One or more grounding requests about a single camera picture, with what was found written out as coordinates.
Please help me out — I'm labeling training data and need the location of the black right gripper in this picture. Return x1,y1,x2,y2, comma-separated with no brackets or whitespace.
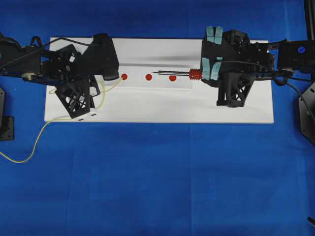
200,27,274,81

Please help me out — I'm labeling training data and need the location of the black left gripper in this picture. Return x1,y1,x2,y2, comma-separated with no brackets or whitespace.
39,33,119,121

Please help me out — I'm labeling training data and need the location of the yellow solder wire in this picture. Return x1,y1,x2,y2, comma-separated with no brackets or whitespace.
0,78,123,164

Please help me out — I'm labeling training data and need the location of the orange handled soldering iron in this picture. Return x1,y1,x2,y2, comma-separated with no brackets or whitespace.
153,69,202,80

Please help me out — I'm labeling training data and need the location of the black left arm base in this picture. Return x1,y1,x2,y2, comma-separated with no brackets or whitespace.
0,88,14,141

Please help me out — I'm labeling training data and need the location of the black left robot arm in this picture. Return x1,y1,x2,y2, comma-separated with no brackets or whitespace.
0,33,119,118

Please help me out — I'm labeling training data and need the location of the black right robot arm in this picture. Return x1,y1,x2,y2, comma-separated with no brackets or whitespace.
200,27,315,81

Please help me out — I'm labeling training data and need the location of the small white raised plate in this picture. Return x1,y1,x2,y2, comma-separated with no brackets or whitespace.
98,64,193,91

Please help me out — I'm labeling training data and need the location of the large white base board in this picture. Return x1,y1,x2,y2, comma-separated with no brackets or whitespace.
44,37,275,124

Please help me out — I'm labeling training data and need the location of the blue table cloth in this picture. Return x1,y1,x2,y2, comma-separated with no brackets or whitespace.
0,0,315,236

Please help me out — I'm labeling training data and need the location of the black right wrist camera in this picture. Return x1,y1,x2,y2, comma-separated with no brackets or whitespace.
217,72,254,108

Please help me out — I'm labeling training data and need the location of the black soldering iron cable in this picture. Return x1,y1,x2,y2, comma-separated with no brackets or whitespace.
221,60,315,109

